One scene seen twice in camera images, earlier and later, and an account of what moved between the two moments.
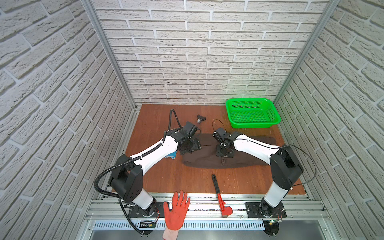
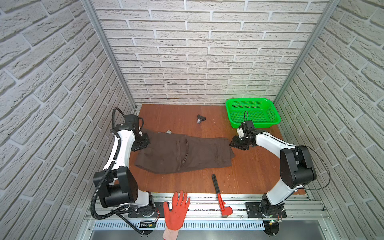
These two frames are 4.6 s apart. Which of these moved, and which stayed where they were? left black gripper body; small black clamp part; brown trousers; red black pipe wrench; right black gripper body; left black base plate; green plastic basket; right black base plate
Moved: right black gripper body; left black gripper body; brown trousers
Stayed: left black base plate; small black clamp part; right black base plate; red black pipe wrench; green plastic basket
